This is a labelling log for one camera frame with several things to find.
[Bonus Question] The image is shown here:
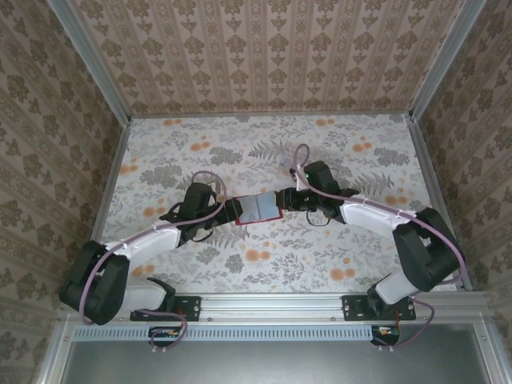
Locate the red card holder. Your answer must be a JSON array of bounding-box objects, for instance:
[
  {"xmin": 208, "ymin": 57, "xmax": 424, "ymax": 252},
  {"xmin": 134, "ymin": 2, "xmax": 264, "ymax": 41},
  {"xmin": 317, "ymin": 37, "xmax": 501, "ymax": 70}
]
[{"xmin": 234, "ymin": 191, "xmax": 285, "ymax": 226}]

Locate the grey metal sheet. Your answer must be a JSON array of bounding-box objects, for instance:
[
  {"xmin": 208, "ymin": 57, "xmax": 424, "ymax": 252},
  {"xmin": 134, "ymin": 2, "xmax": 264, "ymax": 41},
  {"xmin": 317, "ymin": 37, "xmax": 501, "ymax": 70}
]
[{"xmin": 59, "ymin": 339, "xmax": 495, "ymax": 384}]

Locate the aluminium table back rail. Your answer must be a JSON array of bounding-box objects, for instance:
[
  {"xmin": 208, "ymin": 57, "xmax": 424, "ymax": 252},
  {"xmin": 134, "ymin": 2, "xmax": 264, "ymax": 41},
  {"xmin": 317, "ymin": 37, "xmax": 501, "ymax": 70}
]
[{"xmin": 130, "ymin": 111, "xmax": 413, "ymax": 119}]

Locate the aluminium table side rail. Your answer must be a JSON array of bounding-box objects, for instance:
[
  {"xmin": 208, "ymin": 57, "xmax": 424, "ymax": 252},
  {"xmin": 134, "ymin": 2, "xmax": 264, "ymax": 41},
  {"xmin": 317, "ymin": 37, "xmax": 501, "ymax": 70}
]
[
  {"xmin": 404, "ymin": 114, "xmax": 474, "ymax": 292},
  {"xmin": 91, "ymin": 118, "xmax": 133, "ymax": 243}
]

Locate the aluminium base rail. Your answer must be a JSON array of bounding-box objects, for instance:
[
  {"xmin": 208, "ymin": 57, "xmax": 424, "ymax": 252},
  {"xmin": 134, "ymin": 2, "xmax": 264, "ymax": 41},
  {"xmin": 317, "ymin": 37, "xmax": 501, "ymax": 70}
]
[{"xmin": 59, "ymin": 290, "xmax": 492, "ymax": 324}]

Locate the pale blue slotted cable duct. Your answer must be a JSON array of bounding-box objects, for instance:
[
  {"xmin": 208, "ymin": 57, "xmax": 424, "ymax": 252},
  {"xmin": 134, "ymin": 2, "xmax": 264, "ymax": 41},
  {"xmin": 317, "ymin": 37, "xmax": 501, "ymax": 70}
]
[{"xmin": 74, "ymin": 324, "xmax": 401, "ymax": 342}]

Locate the aluminium frame post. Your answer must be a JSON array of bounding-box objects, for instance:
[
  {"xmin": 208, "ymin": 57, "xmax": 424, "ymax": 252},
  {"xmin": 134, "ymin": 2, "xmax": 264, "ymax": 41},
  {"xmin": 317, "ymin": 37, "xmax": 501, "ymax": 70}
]
[
  {"xmin": 47, "ymin": 0, "xmax": 133, "ymax": 123},
  {"xmin": 407, "ymin": 0, "xmax": 489, "ymax": 120}
]

